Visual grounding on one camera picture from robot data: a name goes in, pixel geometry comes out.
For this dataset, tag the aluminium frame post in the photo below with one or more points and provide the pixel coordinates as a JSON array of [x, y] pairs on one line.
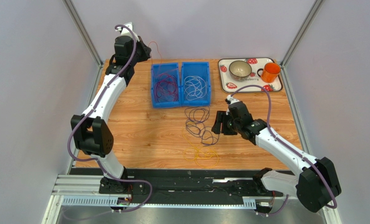
[[83, 31], [302, 31]]

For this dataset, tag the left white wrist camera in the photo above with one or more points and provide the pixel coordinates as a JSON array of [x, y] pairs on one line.
[[127, 30]]

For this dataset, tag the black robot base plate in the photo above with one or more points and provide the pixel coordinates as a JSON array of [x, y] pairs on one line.
[[188, 186]]

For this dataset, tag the beige ceramic bowl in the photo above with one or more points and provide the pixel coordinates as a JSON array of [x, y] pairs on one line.
[[240, 70]]

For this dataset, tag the orange mug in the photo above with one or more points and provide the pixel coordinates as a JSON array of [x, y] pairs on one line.
[[269, 73]]

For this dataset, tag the strawberry print tray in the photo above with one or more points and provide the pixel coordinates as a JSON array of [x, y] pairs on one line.
[[229, 84]]

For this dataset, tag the left aluminium frame post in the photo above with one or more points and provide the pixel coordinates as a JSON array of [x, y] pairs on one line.
[[83, 31]]

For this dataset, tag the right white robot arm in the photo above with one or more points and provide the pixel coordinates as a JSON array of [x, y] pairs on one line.
[[313, 181]]

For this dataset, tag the left blue plastic bin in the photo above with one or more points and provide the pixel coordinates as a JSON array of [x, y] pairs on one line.
[[165, 85]]

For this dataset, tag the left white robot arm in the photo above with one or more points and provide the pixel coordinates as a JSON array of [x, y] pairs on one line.
[[90, 131]]

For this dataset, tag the right aluminium frame post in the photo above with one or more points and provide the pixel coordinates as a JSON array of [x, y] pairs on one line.
[[302, 31]]

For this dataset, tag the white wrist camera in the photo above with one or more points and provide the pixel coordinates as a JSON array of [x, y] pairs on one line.
[[231, 100], [127, 30]]

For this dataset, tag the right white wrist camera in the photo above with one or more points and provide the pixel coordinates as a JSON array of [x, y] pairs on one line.
[[231, 100]]

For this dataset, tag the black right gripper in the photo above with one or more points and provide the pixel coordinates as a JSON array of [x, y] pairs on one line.
[[222, 122]]

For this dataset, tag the blue plastic bin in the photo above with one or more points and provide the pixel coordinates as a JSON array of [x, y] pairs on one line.
[[195, 84], [165, 85]]

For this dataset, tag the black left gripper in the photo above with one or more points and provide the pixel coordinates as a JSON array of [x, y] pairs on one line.
[[145, 51]]

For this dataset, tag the right blue plastic bin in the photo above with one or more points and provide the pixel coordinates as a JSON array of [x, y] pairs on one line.
[[195, 84]]

